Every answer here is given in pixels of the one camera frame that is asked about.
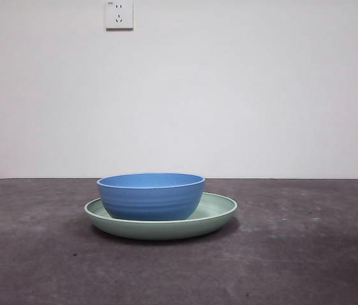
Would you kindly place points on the blue bowl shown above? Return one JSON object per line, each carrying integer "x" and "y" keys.
{"x": 150, "y": 200}

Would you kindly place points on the green plate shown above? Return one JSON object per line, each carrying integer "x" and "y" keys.
{"x": 166, "y": 230}

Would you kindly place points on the white wall socket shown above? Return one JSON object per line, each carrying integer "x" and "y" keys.
{"x": 119, "y": 16}

